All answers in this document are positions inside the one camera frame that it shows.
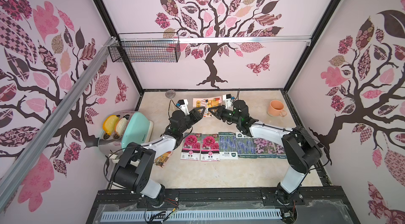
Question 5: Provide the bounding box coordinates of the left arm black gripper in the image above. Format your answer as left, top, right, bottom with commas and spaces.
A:
179, 107, 205, 134

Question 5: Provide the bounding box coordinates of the pink rose packet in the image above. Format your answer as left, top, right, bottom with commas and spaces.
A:
180, 133, 201, 161
200, 134, 220, 162

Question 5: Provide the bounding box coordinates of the lavender seed packet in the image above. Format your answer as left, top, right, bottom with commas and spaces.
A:
236, 133, 257, 159
218, 132, 238, 160

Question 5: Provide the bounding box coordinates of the orange illustrated packet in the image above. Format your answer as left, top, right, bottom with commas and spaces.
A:
154, 151, 173, 168
193, 96, 223, 117

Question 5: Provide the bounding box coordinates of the pink cosmos seed packet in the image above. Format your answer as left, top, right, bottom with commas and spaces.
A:
253, 138, 277, 158

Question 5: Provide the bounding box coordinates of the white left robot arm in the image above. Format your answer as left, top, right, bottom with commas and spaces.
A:
110, 107, 206, 207

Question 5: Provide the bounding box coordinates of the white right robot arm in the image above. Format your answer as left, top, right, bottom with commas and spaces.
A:
208, 100, 322, 205

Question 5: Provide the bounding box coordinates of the clear glass jar with grains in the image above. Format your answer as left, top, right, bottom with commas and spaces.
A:
165, 90, 176, 99

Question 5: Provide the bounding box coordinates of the orange ceramic mug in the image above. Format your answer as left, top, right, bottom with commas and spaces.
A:
267, 100, 287, 117

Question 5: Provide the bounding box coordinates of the orange illustrated packet by toaster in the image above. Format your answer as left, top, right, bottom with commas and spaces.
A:
154, 151, 173, 168

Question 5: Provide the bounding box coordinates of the beige toast slice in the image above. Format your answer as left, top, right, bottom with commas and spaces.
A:
115, 117, 128, 137

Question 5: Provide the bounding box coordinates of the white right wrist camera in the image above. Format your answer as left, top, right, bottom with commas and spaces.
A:
223, 94, 235, 110

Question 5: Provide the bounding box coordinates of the black wire basket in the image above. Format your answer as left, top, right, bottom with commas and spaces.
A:
108, 30, 181, 63

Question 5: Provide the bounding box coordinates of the white slotted cable duct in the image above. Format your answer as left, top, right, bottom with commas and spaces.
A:
100, 209, 283, 224

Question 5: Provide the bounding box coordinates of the aluminium rail on wall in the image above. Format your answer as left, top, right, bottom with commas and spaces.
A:
1, 36, 117, 211

